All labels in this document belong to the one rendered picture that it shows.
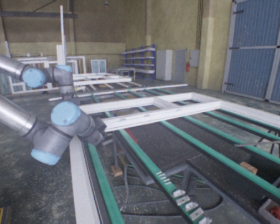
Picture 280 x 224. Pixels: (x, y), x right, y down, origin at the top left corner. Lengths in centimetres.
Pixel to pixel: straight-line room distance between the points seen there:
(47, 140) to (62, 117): 8
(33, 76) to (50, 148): 41
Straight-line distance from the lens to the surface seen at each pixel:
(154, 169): 67
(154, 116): 112
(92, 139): 63
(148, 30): 1315
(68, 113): 51
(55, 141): 53
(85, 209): 47
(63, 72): 94
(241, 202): 104
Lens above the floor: 130
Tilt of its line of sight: 19 degrees down
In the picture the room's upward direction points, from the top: straight up
